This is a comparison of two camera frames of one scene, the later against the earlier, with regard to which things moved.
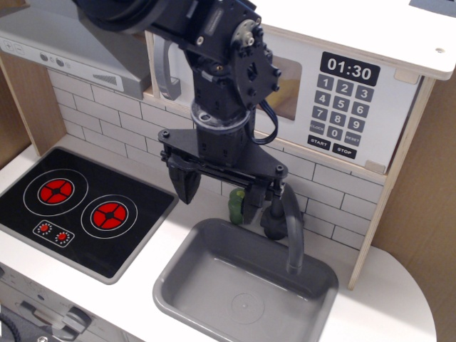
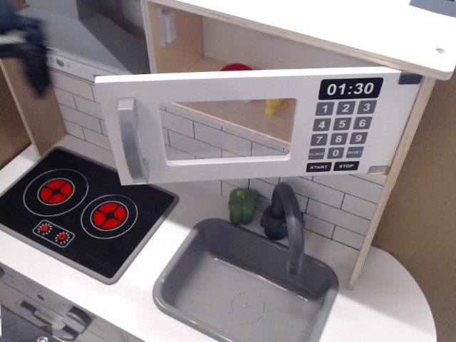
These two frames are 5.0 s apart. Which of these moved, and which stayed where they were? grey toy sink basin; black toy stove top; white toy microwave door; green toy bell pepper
Moved: white toy microwave door
Stayed: black toy stove top; green toy bell pepper; grey toy sink basin
